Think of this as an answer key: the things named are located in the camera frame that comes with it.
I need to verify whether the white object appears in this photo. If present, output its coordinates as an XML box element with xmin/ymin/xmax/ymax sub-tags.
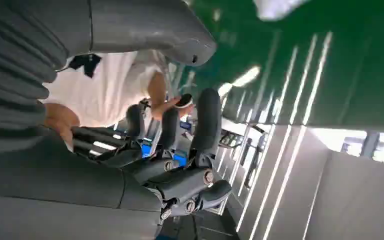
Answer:
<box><xmin>252</xmin><ymin>0</ymin><xmax>312</xmax><ymax>22</ymax></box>

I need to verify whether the grey pillar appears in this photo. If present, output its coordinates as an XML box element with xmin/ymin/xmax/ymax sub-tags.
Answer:
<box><xmin>359</xmin><ymin>130</ymin><xmax>380</xmax><ymax>159</ymax></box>

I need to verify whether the person's hand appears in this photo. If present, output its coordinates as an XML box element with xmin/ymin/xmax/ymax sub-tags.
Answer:
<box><xmin>150</xmin><ymin>95</ymin><xmax>196</xmax><ymax>122</ymax></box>
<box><xmin>43</xmin><ymin>102</ymin><xmax>81</xmax><ymax>147</ymax></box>

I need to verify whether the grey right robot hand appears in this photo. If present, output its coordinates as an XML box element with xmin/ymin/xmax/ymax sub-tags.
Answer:
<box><xmin>0</xmin><ymin>0</ymin><xmax>233</xmax><ymax>240</ymax></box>

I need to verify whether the ribbed grey right arm sleeve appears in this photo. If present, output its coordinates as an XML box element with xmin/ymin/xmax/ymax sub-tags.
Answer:
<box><xmin>0</xmin><ymin>0</ymin><xmax>70</xmax><ymax>157</ymax></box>

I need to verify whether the black and white round controller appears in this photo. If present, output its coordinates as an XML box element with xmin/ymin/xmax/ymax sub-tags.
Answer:
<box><xmin>174</xmin><ymin>93</ymin><xmax>194</xmax><ymax>110</ymax></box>

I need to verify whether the person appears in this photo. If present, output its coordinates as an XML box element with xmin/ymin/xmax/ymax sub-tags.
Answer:
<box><xmin>42</xmin><ymin>49</ymin><xmax>197</xmax><ymax>147</ymax></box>

